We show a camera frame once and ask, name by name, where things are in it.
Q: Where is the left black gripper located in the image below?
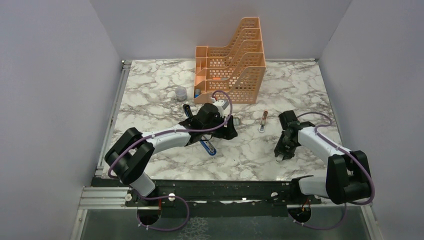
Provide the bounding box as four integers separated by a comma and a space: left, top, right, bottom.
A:
202, 113, 238, 140

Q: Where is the pink white small stapler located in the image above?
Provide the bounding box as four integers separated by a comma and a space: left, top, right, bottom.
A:
258, 110, 268, 133

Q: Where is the staple tray with staples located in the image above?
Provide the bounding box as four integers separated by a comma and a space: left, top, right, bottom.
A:
232, 117, 242, 126

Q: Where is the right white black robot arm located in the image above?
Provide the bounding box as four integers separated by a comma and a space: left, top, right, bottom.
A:
274, 110, 375, 205

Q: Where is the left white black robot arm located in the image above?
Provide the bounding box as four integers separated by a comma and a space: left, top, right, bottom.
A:
104, 100, 238, 206

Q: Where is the blue item in organizer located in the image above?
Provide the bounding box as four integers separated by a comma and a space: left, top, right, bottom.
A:
194, 89, 201, 98

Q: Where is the clear plastic jar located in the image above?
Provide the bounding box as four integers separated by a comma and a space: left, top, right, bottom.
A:
174, 86, 187, 102

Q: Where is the orange plastic file organizer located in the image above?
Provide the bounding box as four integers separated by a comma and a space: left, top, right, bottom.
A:
193, 17, 266, 104

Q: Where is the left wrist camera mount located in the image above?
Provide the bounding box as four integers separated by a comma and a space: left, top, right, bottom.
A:
213, 99, 230, 117

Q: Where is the left aluminium side rail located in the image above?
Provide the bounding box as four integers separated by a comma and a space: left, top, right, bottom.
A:
94, 60, 133, 178

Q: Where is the aluminium front rail frame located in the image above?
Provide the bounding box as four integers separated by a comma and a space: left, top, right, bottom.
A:
71, 178, 383, 240

